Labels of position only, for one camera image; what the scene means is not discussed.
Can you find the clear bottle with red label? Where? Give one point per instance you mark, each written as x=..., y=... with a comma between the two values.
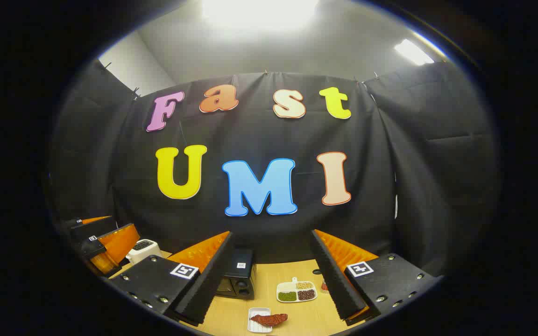
x=324, y=287

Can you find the white divided bean plate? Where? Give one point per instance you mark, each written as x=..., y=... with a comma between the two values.
x=297, y=291

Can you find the small ceiling light panel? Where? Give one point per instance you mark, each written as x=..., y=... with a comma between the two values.
x=413, y=51

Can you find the white toaster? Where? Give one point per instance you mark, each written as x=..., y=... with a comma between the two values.
x=144, y=251

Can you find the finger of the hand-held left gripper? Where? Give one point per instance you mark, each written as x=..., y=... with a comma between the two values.
x=92, y=228
x=119, y=242

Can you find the black electric oven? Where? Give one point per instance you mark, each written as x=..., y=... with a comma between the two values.
x=241, y=275

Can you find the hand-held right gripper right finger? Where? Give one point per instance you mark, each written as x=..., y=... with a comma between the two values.
x=339, y=284

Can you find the red-brown meat strip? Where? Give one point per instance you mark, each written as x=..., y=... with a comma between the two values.
x=269, y=319

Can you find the large ceiling light panel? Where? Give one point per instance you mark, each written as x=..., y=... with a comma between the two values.
x=259, y=11

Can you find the white rectangular dish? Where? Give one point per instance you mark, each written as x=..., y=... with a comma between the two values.
x=256, y=311

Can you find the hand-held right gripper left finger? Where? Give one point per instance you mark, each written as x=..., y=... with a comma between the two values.
x=208, y=284

